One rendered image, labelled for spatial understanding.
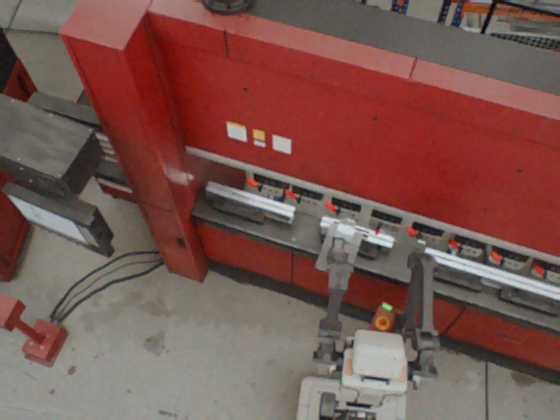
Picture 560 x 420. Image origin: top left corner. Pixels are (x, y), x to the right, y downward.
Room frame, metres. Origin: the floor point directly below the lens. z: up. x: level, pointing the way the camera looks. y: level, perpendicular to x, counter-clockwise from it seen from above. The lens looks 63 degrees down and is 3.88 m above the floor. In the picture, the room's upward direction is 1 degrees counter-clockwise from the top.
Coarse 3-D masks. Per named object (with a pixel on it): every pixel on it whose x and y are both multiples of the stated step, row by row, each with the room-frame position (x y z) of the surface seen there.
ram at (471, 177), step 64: (192, 64) 1.58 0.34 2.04; (192, 128) 1.60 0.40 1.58; (256, 128) 1.50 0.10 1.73; (320, 128) 1.40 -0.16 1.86; (384, 128) 1.32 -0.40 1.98; (448, 128) 1.24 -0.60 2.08; (320, 192) 1.39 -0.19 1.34; (384, 192) 1.30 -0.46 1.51; (448, 192) 1.21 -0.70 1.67; (512, 192) 1.14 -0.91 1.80
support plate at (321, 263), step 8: (328, 232) 1.34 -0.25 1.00; (336, 232) 1.34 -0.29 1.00; (328, 240) 1.30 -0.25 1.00; (352, 240) 1.29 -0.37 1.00; (360, 240) 1.29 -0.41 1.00; (328, 248) 1.25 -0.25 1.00; (344, 248) 1.25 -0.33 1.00; (352, 248) 1.25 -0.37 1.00; (320, 256) 1.21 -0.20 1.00; (352, 256) 1.20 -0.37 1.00; (320, 264) 1.16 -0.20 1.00; (328, 272) 1.12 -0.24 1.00
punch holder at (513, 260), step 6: (492, 246) 1.17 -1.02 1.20; (498, 246) 1.11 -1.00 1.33; (498, 252) 1.10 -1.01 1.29; (504, 252) 1.09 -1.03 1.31; (510, 252) 1.08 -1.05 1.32; (516, 252) 1.07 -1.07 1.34; (492, 258) 1.10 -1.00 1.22; (504, 258) 1.08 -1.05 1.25; (510, 258) 1.08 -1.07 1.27; (516, 258) 1.07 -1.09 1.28; (522, 258) 1.06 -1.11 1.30; (528, 258) 1.05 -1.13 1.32; (504, 264) 1.08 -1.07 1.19; (510, 264) 1.07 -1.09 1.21; (516, 264) 1.06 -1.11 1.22; (522, 264) 1.05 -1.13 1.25
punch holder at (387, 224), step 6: (372, 210) 1.30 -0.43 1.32; (378, 210) 1.30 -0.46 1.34; (372, 216) 1.30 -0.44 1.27; (378, 216) 1.29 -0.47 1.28; (384, 216) 1.28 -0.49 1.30; (390, 216) 1.27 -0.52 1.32; (396, 216) 1.26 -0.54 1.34; (372, 222) 1.29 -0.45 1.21; (378, 222) 1.29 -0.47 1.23; (384, 222) 1.28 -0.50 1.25; (390, 222) 1.27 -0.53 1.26; (396, 222) 1.26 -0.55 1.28; (384, 228) 1.27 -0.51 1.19; (390, 228) 1.26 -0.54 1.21; (396, 228) 1.25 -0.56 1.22
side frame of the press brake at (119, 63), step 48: (96, 0) 1.66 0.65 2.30; (144, 0) 1.66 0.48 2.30; (96, 48) 1.47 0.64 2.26; (144, 48) 1.54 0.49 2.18; (96, 96) 1.50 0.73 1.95; (144, 96) 1.46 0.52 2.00; (144, 144) 1.45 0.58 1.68; (144, 192) 1.49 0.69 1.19; (192, 192) 1.59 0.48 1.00; (192, 240) 1.47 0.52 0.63
